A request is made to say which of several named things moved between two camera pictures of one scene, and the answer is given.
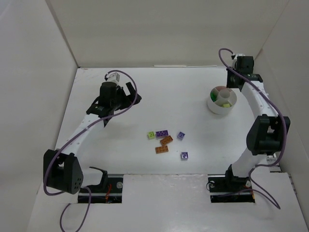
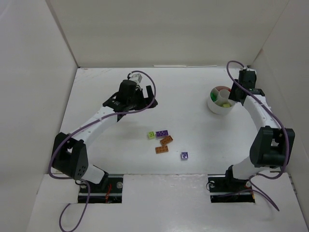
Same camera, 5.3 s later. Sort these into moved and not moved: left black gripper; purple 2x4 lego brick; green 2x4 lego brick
Moved: left black gripper
Not moved: green 2x4 lego brick; purple 2x4 lego brick
